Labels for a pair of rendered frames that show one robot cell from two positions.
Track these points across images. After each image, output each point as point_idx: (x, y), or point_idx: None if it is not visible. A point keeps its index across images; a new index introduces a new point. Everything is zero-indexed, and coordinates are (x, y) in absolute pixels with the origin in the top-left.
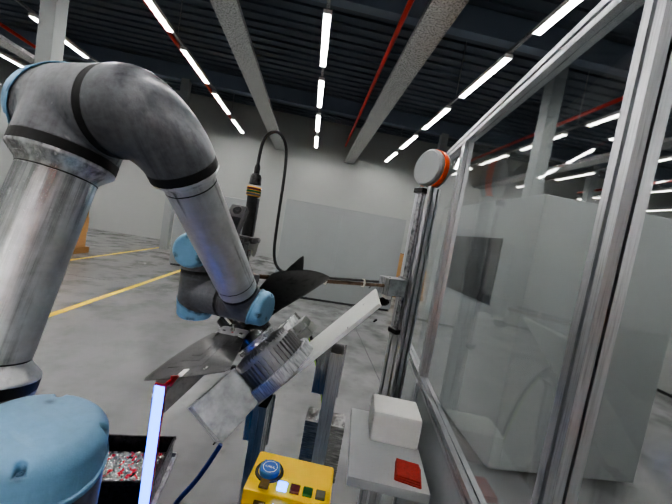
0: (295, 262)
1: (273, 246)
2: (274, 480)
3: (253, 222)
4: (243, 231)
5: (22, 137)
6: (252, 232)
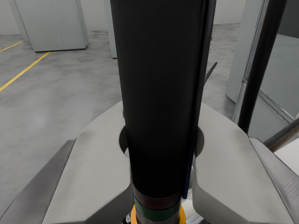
0: (207, 79)
1: (248, 109)
2: None
3: (199, 34)
4: (139, 120)
5: None
6: (195, 106)
